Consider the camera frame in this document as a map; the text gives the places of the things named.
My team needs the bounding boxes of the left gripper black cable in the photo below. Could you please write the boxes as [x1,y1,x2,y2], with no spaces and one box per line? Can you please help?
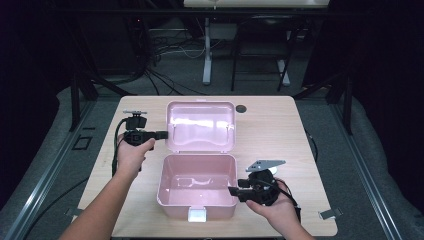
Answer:
[111,118,129,178]

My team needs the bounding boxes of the tangle of black cables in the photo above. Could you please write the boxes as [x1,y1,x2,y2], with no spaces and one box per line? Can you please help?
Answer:
[126,19,209,98]

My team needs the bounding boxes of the person's left hand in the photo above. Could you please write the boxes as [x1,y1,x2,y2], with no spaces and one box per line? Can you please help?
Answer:
[114,137,157,179]

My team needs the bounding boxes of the person's right hand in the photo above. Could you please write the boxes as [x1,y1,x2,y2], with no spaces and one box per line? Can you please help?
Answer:
[245,178,302,234]

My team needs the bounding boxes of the aluminium floor rail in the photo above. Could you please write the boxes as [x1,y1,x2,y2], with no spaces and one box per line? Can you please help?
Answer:
[3,99,96,240]
[329,99,404,240]

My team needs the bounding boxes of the pink plastic storage box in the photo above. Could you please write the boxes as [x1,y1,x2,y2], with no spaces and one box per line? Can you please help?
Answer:
[156,99,239,223]

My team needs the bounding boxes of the thin black cable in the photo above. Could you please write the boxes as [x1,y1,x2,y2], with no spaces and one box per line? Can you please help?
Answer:
[303,128,319,163]

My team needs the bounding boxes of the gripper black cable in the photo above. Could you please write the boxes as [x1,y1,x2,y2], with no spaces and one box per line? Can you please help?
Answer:
[253,178,303,224]
[111,118,129,178]

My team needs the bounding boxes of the black floor cable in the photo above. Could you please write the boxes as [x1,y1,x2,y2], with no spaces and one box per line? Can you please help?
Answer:
[23,176,91,240]

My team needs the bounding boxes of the black chair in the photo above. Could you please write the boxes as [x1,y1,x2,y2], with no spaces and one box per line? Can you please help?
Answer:
[230,14,301,93]

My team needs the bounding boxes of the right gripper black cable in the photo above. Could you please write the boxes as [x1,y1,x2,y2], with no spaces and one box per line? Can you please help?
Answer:
[253,178,303,224]

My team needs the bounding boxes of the white desk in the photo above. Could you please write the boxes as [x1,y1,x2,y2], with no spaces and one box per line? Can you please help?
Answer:
[183,0,331,87]

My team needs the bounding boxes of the black metal stand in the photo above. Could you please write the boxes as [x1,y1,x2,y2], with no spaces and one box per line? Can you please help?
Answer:
[68,71,138,133]
[293,71,354,136]

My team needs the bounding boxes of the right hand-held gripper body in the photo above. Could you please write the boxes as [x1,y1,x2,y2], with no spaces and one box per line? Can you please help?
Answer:
[237,159,287,207]

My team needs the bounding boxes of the metal table bracket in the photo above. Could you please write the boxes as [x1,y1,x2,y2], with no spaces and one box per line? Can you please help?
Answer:
[318,207,344,220]
[64,207,84,218]

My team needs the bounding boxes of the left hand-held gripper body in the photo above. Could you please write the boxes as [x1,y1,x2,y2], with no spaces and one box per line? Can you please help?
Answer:
[116,109,158,148]

